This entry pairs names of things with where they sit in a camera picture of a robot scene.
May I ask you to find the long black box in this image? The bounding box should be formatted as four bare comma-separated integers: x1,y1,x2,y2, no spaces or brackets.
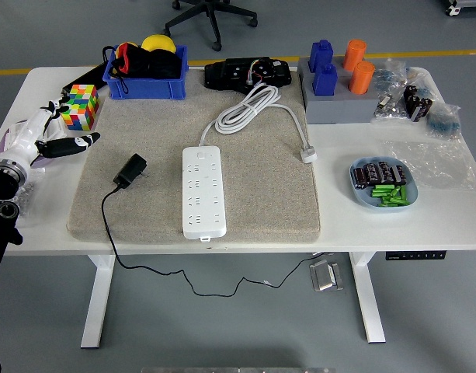
60,64,109,103

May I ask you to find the blue bottle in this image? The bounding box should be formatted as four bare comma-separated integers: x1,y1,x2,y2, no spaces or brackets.
307,39,335,74
312,63,339,96

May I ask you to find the clear bag of blue parts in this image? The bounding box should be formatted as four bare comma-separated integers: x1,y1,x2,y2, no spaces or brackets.
373,58,412,94
426,103,463,141
406,66,436,98

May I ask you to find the black office chair base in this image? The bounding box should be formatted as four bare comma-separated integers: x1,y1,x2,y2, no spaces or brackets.
163,0,259,52

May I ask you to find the empty clear plastic bag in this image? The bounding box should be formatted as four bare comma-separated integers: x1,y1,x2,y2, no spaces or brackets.
383,138,476,191

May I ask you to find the metal foot pedal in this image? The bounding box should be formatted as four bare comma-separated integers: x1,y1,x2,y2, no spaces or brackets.
308,259,344,292

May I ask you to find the white cover plate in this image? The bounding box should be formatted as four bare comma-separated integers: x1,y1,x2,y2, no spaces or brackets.
45,114,67,139

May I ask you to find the grey-brown mat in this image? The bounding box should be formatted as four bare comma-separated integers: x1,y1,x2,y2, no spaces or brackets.
65,71,322,245

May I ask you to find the light blue tray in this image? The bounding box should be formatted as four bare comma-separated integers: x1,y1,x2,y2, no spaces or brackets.
349,155,419,211

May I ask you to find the white power strip with cord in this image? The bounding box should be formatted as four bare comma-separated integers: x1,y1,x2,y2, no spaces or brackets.
182,83,318,242

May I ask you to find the purple plate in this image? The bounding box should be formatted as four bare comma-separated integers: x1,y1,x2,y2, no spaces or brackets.
0,130,48,169

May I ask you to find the aluminium frame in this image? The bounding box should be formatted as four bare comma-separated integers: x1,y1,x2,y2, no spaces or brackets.
441,0,476,17

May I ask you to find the black drawstring pouch red-lined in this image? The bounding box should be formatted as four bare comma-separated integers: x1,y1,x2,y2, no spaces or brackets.
102,41,182,94

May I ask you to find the grey holder block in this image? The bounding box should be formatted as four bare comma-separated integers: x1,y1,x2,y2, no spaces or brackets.
297,56,382,125

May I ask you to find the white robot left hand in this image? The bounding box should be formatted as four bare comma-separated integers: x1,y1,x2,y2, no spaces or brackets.
6,99,102,166

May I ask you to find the black desk control panel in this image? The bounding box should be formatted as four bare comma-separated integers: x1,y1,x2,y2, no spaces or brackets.
384,250,447,261

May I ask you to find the black electronic device with wires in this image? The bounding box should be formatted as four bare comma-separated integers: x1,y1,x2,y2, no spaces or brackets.
203,56,293,94

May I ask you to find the white table leg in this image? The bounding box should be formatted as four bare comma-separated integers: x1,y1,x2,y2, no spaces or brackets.
349,251,387,344
80,254,116,349

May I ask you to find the blue plastic bin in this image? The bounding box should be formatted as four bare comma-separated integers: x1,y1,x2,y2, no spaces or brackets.
102,44,189,101

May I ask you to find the clear bag of metal parts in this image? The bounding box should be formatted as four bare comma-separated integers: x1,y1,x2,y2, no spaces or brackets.
371,91,409,126

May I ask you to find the yellow ball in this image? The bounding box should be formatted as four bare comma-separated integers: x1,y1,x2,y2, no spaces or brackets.
140,33,176,54

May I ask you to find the orange cylinder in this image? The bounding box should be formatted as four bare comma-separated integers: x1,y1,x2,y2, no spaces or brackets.
341,39,367,71
348,61,376,95

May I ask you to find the colourful puzzle cube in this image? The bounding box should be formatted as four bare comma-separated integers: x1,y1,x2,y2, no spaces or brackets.
61,84,99,132

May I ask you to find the black plug adapter with cord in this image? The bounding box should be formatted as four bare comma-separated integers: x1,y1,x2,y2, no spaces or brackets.
100,152,326,298

